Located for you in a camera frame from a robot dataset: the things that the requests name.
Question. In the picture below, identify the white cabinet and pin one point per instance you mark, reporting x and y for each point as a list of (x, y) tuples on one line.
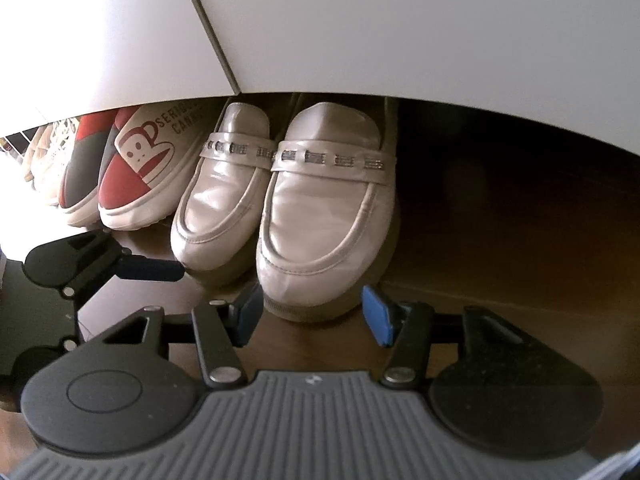
[(569, 63)]

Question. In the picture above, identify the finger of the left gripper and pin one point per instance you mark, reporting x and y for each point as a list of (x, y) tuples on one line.
[(141, 268)]

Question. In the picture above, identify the white sneaker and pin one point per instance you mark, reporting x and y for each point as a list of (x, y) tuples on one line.
[(47, 156)]

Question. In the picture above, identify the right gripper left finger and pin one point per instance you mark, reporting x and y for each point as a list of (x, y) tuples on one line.
[(220, 327)]

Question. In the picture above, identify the cream loafer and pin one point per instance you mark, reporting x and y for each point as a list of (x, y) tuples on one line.
[(214, 229), (329, 224)]

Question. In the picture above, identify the red grey slipper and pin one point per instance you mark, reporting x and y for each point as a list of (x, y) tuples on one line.
[(78, 196), (150, 158)]

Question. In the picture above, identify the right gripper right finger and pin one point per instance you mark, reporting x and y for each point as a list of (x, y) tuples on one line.
[(405, 329)]

